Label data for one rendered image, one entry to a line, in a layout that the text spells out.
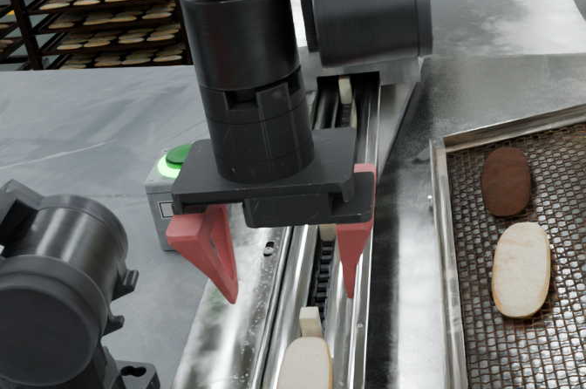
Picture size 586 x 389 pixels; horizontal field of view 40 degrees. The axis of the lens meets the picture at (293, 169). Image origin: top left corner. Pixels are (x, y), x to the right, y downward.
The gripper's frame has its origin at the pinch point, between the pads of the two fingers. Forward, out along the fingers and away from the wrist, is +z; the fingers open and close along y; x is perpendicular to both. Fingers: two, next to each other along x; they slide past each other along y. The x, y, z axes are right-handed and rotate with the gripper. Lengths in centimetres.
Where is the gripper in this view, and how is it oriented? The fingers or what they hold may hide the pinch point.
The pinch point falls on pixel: (290, 284)
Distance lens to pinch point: 52.0
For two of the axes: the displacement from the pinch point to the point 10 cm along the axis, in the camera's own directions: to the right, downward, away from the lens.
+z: 1.5, 8.6, 4.8
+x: 1.2, -5.0, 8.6
